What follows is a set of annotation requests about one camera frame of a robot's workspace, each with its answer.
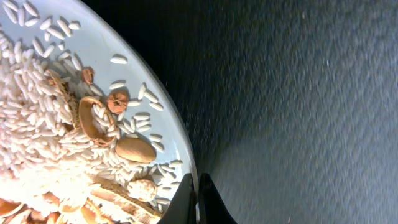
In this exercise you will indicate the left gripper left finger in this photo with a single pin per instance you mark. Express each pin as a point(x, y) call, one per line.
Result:
point(182, 209)

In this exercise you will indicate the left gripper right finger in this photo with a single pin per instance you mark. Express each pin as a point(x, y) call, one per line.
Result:
point(212, 209)

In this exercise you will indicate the rice and peanut shells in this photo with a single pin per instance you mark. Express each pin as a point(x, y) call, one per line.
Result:
point(66, 156)

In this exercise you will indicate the grey plate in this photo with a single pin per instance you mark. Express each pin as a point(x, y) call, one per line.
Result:
point(95, 44)

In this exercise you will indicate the round black serving tray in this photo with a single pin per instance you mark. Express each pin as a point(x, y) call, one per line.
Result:
point(290, 106)

